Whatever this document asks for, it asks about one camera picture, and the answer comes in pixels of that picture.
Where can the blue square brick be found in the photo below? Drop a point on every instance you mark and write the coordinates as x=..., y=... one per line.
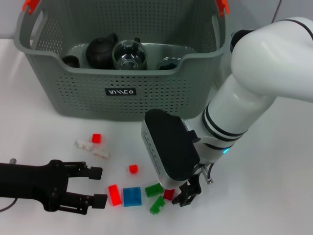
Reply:
x=132, y=197

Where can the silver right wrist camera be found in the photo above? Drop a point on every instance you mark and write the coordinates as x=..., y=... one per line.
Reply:
x=171, y=147

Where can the glass teacup black sleeve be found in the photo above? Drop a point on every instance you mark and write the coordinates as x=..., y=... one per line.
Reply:
x=168, y=64
x=129, y=55

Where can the dark red long brick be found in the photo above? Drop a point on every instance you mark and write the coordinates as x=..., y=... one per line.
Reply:
x=168, y=194

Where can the small black clay cup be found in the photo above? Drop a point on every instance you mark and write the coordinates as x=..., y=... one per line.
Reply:
x=70, y=61

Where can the small red cube brick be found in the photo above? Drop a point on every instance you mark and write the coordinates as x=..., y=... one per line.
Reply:
x=96, y=138
x=133, y=169

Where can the white toy brick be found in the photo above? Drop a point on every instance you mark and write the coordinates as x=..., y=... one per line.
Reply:
x=101, y=154
x=83, y=144

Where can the bright red rectangular brick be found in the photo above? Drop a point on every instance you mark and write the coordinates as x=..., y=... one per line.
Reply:
x=115, y=195

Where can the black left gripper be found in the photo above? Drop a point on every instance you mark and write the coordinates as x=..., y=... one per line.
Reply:
x=29, y=181

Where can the green rectangular brick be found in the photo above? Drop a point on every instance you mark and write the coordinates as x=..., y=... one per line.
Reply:
x=153, y=190

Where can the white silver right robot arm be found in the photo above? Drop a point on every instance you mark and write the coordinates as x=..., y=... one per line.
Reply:
x=256, y=73

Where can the green L-shaped brick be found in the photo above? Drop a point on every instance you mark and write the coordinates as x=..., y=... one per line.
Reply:
x=156, y=206

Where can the black clay teapot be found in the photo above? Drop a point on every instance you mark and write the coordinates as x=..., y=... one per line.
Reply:
x=100, y=51

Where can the grey perforated storage bin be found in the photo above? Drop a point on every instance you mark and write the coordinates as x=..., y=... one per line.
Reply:
x=97, y=102

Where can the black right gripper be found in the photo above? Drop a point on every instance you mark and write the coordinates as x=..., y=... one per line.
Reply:
x=194, y=183

